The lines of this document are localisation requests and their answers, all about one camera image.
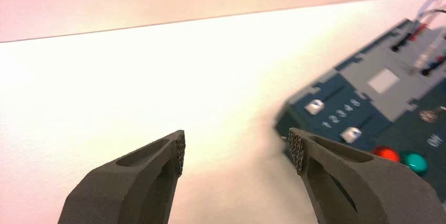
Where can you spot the grey panel with white square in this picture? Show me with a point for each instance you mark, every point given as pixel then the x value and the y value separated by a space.
pixel 386 83

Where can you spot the red round push button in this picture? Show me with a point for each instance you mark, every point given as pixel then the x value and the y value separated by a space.
pixel 386 153

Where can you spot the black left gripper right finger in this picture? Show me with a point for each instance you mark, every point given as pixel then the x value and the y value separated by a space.
pixel 366 187

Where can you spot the white square slider knob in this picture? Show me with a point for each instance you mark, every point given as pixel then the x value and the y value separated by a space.
pixel 314 106
pixel 351 134

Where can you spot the small metal round knob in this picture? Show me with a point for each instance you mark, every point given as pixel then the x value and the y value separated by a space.
pixel 428 115

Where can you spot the dark teal task board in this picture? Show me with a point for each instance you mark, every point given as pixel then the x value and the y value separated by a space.
pixel 379 100

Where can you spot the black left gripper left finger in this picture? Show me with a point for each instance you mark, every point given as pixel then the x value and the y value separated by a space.
pixel 132 180

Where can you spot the green round push button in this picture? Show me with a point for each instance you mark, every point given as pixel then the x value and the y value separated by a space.
pixel 415 163

